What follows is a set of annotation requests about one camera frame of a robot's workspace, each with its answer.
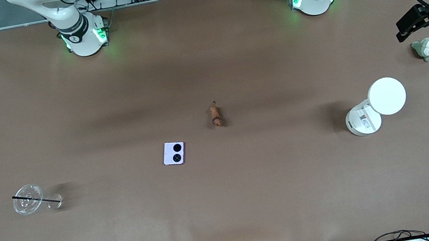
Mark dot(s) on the white cylindrical canister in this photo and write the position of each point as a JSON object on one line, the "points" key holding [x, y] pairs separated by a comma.
{"points": [[385, 97]]}

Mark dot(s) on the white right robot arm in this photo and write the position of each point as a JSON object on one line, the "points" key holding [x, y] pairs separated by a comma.
{"points": [[81, 33]]}

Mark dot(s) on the small brown lion statue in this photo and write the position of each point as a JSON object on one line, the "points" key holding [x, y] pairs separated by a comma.
{"points": [[216, 116]]}

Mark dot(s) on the clear plastic cup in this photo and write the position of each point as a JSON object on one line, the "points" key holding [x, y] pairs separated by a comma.
{"points": [[27, 200]]}

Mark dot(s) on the lilac folded flip phone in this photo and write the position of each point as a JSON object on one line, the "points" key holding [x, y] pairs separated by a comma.
{"points": [[174, 153]]}

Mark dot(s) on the black drinking straw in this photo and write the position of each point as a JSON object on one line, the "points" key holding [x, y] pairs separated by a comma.
{"points": [[36, 199]]}

